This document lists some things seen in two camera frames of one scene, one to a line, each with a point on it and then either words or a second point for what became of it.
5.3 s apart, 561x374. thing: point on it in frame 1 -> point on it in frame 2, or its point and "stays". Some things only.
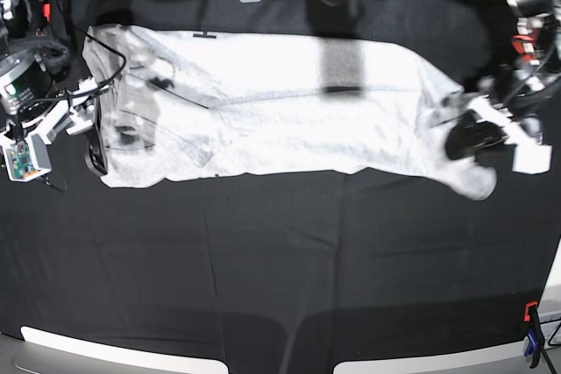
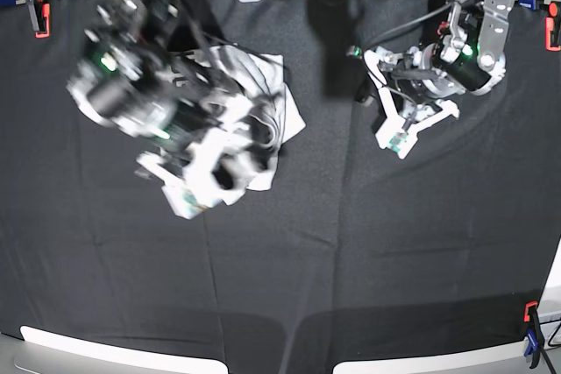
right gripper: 478,129 -> 418,88
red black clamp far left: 46,15 stays
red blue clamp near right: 535,342 stays
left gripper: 24,144 -> 198,168
